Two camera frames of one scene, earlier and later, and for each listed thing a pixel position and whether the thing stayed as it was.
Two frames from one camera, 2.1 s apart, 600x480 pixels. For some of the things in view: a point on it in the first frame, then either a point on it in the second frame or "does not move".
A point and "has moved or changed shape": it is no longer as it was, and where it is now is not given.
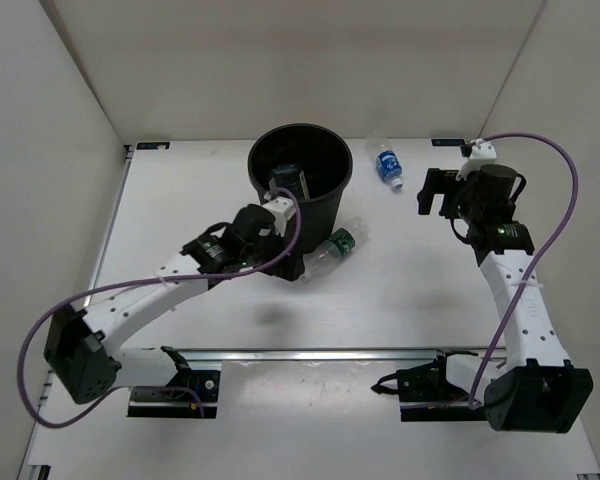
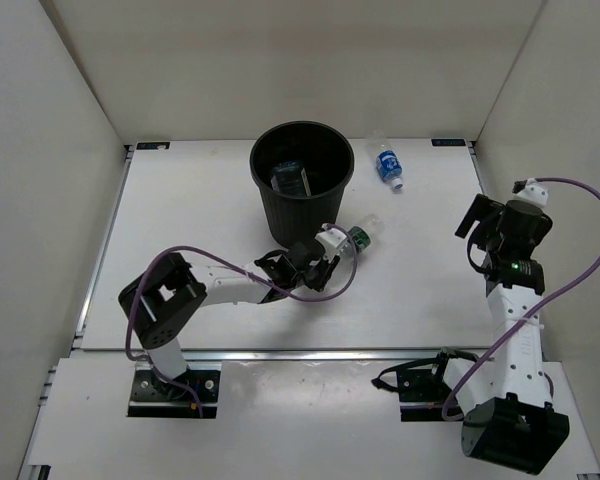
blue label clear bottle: [389, 163] does not move
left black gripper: [288, 266] -> [325, 273]
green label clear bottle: [339, 243] has moved or changed shape
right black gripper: [443, 182] -> [484, 211]
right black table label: [447, 142] does not move
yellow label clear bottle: [287, 176] does not move
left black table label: [152, 145] does not move
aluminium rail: [325, 355] does not move
